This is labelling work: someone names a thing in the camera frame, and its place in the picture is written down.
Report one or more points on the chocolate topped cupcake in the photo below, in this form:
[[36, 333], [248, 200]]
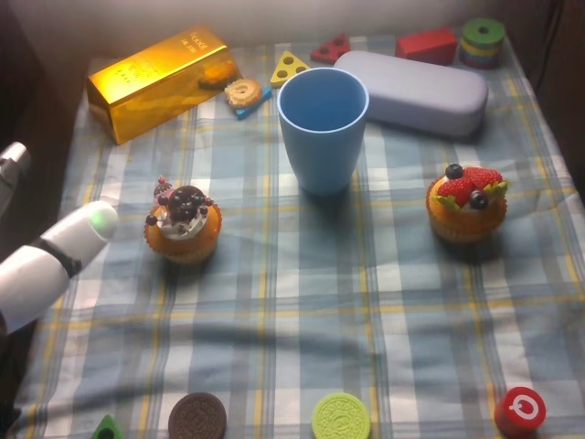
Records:
[[183, 242]]

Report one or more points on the tan flower biscuit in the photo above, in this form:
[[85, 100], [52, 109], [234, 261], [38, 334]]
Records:
[[242, 93]]

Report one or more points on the red triangle block with holes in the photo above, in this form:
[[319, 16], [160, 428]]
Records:
[[316, 56]]

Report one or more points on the red cylinder with white print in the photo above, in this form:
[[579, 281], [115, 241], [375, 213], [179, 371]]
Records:
[[507, 418]]

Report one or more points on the light blue plastic cup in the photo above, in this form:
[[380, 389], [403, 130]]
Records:
[[320, 155]]

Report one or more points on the shiny gold bar box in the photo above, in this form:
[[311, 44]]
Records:
[[151, 87]]

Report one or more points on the yellow triangle block with holes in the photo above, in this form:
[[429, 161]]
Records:
[[288, 68]]

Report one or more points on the green sandwich cookie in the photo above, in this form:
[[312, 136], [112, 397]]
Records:
[[340, 418]]

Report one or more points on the green triangle block with hole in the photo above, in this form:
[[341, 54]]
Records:
[[106, 420]]

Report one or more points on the lavender glasses case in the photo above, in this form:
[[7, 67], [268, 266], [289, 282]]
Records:
[[420, 91]]

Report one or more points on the white backdrop board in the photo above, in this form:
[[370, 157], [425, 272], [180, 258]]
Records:
[[320, 18]]

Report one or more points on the red rectangular wooden block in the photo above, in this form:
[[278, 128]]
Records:
[[425, 46]]

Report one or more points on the blue plaid tablecloth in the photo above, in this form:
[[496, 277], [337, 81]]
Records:
[[320, 297]]

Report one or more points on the brown sandwich cookie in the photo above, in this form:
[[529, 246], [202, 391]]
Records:
[[196, 418]]

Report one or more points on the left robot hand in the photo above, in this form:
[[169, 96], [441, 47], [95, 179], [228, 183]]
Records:
[[13, 169]]

